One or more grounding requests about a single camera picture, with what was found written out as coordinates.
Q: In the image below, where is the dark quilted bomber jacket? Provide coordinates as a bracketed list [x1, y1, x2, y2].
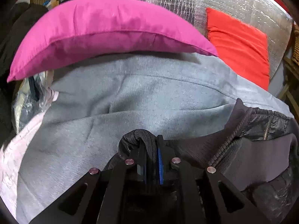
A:
[107, 100, 298, 223]

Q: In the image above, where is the clear plastic bag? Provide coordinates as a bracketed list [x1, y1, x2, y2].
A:
[12, 70, 54, 133]

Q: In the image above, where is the wooden side table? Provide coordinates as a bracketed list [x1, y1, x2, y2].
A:
[277, 22, 298, 121]

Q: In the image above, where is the red-orange pillow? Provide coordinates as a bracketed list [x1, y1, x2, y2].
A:
[206, 8, 270, 91]

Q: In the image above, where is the magenta pillow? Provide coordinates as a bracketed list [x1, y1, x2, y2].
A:
[7, 0, 217, 81]

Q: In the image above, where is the silver foil insulation mat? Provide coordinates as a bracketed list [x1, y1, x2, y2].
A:
[143, 0, 293, 76]

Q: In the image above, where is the black puffer coat pile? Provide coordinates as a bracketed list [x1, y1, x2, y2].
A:
[1, 3, 48, 143]

